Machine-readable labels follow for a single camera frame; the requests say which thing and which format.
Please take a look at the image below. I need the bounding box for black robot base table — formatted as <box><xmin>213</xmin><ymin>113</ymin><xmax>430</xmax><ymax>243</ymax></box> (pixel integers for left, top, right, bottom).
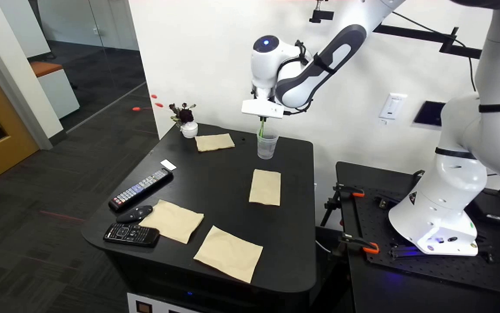
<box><xmin>335</xmin><ymin>160</ymin><xmax>500</xmax><ymax>313</ymax></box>

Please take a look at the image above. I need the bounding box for clear plastic cup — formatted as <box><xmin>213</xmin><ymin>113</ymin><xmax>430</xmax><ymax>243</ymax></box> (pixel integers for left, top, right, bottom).
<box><xmin>255</xmin><ymin>134</ymin><xmax>279</xmax><ymax>162</ymax></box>

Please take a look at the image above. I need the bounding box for small beige paper napkin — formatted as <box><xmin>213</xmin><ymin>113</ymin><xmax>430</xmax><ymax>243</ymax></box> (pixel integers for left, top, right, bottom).
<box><xmin>194</xmin><ymin>132</ymin><xmax>236</xmax><ymax>155</ymax></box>

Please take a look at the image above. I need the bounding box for narrow beige paper napkin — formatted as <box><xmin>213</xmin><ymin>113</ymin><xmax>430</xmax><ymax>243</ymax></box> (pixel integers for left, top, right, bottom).
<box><xmin>246</xmin><ymin>167</ymin><xmax>283</xmax><ymax>209</ymax></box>

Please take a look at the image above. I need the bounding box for white vase with dark flowers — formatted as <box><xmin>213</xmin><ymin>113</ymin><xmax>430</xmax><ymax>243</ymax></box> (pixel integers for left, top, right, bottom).
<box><xmin>168</xmin><ymin>101</ymin><xmax>200</xmax><ymax>141</ymax></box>

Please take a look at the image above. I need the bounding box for black rounded work table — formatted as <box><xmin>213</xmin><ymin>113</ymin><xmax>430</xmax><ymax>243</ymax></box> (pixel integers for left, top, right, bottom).
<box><xmin>80</xmin><ymin>122</ymin><xmax>318</xmax><ymax>313</ymax></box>

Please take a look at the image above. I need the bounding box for large beige paper napkin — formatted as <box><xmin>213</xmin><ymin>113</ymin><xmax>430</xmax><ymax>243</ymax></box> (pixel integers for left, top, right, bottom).
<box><xmin>193</xmin><ymin>224</ymin><xmax>265</xmax><ymax>285</ymax></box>

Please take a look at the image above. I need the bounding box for long black remote control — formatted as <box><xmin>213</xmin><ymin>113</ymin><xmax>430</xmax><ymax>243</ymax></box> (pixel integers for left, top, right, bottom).
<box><xmin>107</xmin><ymin>167</ymin><xmax>175</xmax><ymax>212</ymax></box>

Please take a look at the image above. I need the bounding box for small black remote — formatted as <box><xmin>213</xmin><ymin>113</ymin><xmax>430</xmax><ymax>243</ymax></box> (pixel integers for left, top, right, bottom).
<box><xmin>114</xmin><ymin>203</ymin><xmax>154</xmax><ymax>226</ymax></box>

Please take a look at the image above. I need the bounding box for wide black button remote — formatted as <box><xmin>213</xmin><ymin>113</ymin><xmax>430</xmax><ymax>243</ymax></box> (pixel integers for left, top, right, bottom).
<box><xmin>102</xmin><ymin>223</ymin><xmax>161</xmax><ymax>249</ymax></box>

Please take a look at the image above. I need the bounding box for white bench with orange cushion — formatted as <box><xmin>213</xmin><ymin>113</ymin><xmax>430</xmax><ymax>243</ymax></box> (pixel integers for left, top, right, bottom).
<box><xmin>29</xmin><ymin>57</ymin><xmax>81</xmax><ymax>120</ymax></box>

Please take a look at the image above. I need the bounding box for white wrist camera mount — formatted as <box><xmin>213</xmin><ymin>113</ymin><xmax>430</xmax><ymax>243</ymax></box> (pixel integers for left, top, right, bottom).
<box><xmin>239</xmin><ymin>97</ymin><xmax>286</xmax><ymax>122</ymax></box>

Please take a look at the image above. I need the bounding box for orange handled black clamp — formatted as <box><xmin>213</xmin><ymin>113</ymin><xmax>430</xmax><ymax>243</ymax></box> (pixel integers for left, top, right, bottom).
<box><xmin>331</xmin><ymin>183</ymin><xmax>368</xmax><ymax>202</ymax></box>
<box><xmin>328</xmin><ymin>233</ymin><xmax>382</xmax><ymax>261</ymax></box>

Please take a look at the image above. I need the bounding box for white wall outlet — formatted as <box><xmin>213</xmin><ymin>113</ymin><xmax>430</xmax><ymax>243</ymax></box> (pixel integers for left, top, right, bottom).
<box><xmin>377</xmin><ymin>92</ymin><xmax>410</xmax><ymax>125</ymax></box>

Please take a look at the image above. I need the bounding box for black wall panel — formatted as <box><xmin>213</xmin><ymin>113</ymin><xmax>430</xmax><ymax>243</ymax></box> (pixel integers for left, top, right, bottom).
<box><xmin>411</xmin><ymin>99</ymin><xmax>450</xmax><ymax>129</ymax></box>

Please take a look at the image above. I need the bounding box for black camera boom rod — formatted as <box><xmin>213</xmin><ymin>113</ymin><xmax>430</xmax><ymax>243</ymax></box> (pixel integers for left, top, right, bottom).
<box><xmin>309</xmin><ymin>7</ymin><xmax>484</xmax><ymax>61</ymax></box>

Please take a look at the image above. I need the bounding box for thin black hanging cable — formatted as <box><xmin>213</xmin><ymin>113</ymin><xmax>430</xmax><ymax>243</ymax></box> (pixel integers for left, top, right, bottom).
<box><xmin>399</xmin><ymin>14</ymin><xmax>479</xmax><ymax>94</ymax></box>

